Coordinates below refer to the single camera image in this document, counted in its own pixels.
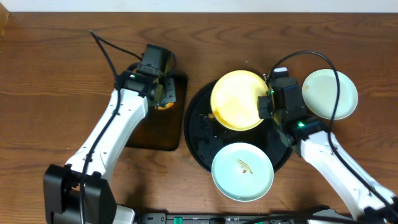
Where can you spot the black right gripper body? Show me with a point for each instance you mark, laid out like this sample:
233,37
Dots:
276,112

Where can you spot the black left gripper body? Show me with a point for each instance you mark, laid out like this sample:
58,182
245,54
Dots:
168,92

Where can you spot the orange sponge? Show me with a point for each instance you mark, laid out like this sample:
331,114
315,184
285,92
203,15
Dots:
164,106

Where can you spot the yellow plastic plate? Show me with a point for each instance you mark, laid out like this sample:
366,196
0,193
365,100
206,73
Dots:
234,100

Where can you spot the pale green plastic plate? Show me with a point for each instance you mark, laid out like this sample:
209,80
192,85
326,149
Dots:
319,94

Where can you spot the light blue plastic plate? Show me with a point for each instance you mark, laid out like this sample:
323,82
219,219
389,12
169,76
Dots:
242,172

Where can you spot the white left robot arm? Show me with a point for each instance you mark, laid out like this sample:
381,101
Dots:
79,191

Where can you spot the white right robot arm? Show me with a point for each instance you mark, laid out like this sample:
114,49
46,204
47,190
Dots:
311,139

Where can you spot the rectangular black water tray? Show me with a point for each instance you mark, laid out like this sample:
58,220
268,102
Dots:
161,129

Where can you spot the round black tray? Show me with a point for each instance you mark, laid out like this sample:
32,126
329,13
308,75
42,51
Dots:
205,136

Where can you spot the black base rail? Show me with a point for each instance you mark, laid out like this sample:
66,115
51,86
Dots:
163,218

